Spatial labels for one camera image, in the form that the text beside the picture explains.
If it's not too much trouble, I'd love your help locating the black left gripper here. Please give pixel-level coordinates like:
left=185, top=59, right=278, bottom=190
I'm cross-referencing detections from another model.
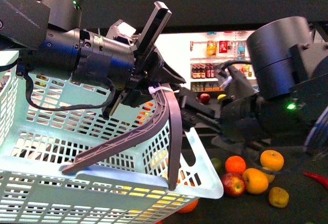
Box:
left=61, top=1, right=186, bottom=175

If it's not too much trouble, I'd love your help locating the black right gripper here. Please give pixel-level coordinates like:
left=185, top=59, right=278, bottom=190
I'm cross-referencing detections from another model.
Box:
left=165, top=64, right=267, bottom=191

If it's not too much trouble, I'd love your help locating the light green shopping basket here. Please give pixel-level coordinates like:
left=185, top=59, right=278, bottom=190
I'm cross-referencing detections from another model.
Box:
left=0, top=50, right=224, bottom=224

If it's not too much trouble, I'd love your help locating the large yellow lemon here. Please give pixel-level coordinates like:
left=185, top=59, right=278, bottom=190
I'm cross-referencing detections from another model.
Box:
left=108, top=185, right=198, bottom=223

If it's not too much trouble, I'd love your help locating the green lime back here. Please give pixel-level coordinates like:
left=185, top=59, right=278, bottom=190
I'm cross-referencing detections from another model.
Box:
left=211, top=158, right=222, bottom=173

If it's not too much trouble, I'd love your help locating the far fruit pile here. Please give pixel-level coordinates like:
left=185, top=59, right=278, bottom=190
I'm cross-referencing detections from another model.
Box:
left=199, top=93, right=226, bottom=105

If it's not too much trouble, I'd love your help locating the small orange tangerine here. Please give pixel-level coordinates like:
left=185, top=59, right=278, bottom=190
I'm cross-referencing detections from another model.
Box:
left=224, top=155, right=247, bottom=175

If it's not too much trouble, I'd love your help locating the large orange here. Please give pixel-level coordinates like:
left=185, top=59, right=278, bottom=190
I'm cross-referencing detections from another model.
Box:
left=177, top=199, right=198, bottom=214

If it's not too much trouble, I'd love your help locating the red apple centre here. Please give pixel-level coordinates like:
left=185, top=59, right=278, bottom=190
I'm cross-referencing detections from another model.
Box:
left=221, top=173, right=246, bottom=197

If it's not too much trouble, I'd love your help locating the yellow orange fruit front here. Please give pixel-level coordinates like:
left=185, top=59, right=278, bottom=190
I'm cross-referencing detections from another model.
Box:
left=242, top=168, right=269, bottom=194

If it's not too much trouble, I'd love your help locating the yellow orange fruit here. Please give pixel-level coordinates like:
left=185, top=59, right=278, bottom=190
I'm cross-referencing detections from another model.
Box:
left=260, top=150, right=284, bottom=171
left=242, top=168, right=269, bottom=194

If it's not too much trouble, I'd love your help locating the yellow orange fruit back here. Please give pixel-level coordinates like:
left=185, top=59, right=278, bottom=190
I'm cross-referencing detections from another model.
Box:
left=260, top=150, right=284, bottom=171

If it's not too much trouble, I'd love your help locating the brown kiwi back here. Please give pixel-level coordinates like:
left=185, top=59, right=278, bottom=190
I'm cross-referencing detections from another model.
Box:
left=262, top=167, right=275, bottom=183

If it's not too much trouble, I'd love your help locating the red chili pepper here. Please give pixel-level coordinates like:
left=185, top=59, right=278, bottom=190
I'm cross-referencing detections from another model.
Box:
left=304, top=172, right=328, bottom=189

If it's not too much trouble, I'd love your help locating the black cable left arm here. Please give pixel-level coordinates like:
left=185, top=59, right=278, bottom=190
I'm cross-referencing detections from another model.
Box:
left=24, top=74, right=116, bottom=112

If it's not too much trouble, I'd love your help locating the black metal shelf frame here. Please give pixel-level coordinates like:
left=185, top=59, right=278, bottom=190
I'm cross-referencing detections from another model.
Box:
left=81, top=0, right=327, bottom=33

